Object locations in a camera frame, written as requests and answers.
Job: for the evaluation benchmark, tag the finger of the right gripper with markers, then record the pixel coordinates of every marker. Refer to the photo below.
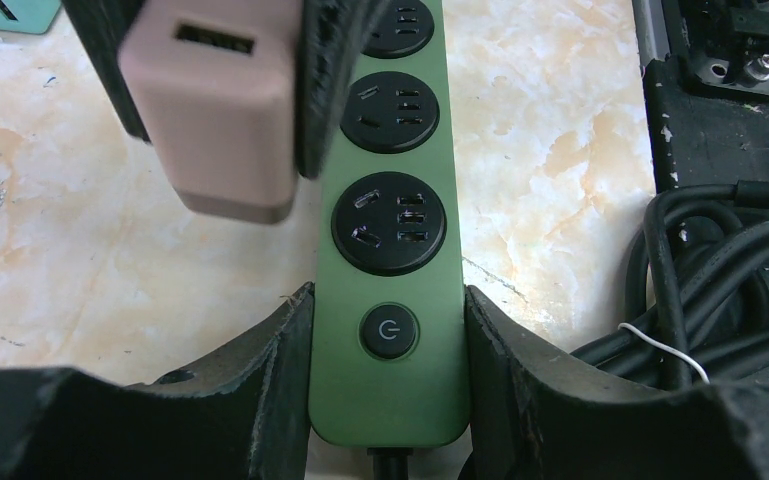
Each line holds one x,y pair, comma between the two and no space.
333,35
101,26

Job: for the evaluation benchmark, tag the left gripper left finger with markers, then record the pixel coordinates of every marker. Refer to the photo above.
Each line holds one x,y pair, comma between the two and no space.
239,412

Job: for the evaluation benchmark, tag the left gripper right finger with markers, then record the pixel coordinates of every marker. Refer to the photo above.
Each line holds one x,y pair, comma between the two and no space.
539,413

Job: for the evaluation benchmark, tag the teal plug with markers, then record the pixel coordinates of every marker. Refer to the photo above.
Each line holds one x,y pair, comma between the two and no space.
28,16

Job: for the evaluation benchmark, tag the pink plug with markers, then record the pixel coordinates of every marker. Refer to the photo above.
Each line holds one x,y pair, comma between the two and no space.
214,83

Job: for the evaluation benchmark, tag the green power strip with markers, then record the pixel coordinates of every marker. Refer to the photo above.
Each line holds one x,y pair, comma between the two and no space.
388,358

